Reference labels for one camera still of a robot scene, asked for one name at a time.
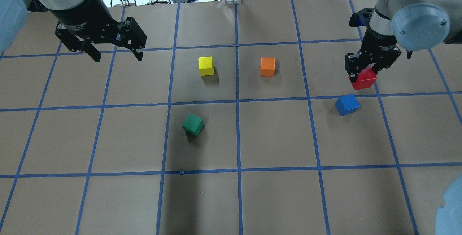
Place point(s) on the orange wooden block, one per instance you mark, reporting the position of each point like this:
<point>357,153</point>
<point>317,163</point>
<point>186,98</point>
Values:
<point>267,67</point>

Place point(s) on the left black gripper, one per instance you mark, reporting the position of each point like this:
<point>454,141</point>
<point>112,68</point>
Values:
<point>86,19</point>

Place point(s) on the yellow wooden block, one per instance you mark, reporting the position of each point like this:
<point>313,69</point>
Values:
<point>206,66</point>

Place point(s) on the green wooden block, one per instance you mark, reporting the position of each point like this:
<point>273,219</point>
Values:
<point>193,125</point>

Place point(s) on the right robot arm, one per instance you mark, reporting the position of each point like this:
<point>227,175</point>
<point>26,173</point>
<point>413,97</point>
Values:
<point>394,25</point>

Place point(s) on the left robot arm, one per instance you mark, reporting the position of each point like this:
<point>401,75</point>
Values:
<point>14,15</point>

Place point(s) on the blue wooden block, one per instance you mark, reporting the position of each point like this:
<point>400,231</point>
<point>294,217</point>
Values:
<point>347,104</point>

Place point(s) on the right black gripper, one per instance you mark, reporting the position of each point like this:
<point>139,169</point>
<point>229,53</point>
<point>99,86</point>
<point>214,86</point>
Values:
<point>379,43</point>

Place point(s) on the red wooden block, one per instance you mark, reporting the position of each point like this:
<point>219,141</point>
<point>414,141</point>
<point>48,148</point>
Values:
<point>365,79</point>

